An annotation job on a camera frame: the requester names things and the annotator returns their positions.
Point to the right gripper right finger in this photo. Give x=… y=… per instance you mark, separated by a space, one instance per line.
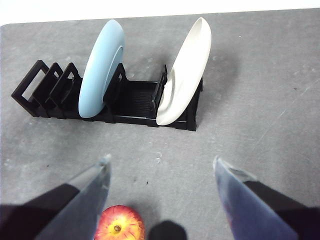
x=257 y=212

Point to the blue plate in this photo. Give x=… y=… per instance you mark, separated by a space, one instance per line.
x=100 y=70

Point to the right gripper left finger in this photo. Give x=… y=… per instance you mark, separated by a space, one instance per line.
x=62 y=215

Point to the beige plate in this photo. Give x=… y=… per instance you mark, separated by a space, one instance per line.
x=185 y=75

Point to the black plate rack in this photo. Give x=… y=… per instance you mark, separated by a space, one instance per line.
x=137 y=100

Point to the red yellow apple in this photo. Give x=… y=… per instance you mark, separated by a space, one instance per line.
x=120 y=225

